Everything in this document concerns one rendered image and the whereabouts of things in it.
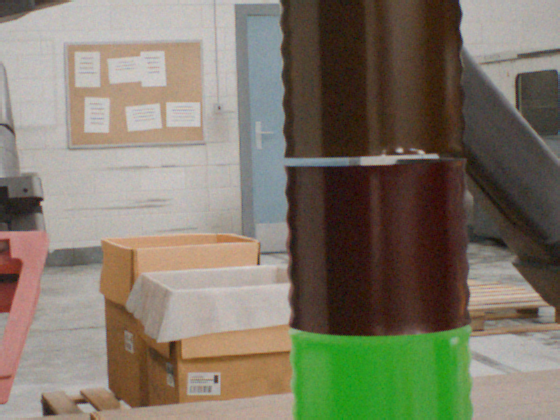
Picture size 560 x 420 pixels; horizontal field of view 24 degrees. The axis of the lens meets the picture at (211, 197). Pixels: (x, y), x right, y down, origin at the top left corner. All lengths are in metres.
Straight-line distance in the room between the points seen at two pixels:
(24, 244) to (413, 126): 0.46
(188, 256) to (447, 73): 4.31
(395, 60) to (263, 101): 11.33
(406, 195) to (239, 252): 4.37
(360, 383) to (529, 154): 0.64
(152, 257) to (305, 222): 4.28
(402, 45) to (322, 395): 0.07
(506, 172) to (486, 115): 0.04
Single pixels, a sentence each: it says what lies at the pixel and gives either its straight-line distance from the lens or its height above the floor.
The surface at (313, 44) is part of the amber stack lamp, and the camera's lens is 0.26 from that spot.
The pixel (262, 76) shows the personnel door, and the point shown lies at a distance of 11.59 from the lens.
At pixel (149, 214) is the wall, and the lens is 11.42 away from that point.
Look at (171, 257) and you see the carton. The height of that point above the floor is 0.69.
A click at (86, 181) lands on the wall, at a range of 11.33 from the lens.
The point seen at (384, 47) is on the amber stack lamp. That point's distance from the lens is 0.26.
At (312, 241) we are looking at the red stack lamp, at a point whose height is 1.10.
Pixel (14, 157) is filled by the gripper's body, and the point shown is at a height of 1.11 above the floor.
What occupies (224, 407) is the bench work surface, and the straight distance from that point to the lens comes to 1.08.
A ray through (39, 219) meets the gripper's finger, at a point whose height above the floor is 1.08.
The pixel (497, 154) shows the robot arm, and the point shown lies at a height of 1.10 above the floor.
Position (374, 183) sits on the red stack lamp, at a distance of 0.26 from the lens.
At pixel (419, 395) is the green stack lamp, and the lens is 0.26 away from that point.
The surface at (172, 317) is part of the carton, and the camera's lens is 3.93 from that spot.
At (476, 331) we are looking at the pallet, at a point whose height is 0.02.
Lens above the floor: 1.13
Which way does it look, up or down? 3 degrees down
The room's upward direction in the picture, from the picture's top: 2 degrees counter-clockwise
